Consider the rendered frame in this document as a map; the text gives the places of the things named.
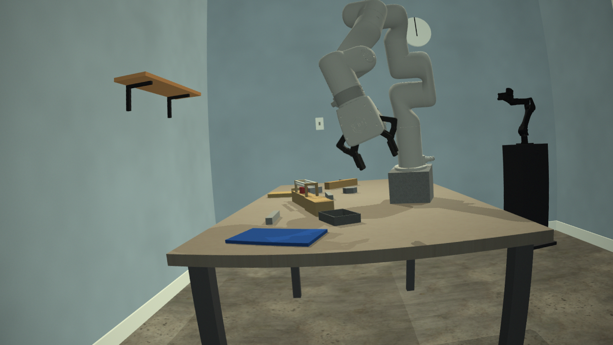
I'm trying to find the tan wooden batten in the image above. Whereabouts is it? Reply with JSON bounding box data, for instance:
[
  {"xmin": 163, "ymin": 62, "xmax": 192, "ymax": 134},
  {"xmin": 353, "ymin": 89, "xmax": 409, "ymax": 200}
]
[{"xmin": 324, "ymin": 178, "xmax": 358, "ymax": 189}]

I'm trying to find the blue flat rectangular slab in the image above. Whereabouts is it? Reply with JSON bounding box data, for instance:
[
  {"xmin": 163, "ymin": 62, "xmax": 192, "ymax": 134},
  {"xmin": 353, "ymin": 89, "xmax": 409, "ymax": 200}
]
[{"xmin": 225, "ymin": 228, "xmax": 328, "ymax": 247}]

